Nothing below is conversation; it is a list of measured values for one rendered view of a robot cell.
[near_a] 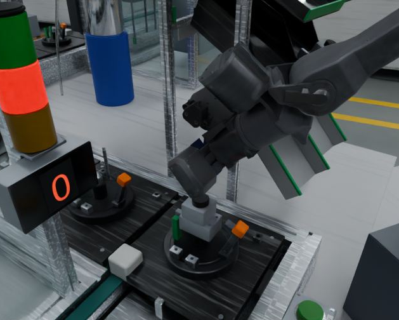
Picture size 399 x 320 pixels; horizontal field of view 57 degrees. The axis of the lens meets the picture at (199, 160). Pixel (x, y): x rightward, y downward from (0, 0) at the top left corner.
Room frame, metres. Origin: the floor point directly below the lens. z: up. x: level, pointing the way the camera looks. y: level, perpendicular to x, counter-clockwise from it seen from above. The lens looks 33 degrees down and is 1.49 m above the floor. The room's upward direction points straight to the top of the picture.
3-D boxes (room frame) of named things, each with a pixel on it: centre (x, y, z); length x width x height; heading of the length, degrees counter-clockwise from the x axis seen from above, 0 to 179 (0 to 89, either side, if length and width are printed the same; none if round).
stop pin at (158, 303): (0.37, 0.06, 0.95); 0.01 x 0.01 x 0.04; 57
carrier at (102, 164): (0.62, 0.21, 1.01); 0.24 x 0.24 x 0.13; 57
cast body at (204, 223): (0.49, 0.01, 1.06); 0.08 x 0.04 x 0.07; 58
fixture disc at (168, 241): (0.48, 0.00, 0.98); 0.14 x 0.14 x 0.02
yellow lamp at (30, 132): (0.38, 0.20, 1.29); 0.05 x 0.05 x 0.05
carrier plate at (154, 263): (0.48, 0.00, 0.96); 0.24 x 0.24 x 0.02; 57
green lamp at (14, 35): (0.38, 0.20, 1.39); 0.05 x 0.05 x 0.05
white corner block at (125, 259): (0.45, 0.13, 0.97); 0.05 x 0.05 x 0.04; 57
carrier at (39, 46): (1.85, 0.71, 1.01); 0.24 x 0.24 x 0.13; 57
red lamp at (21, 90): (0.38, 0.20, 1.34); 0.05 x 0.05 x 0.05
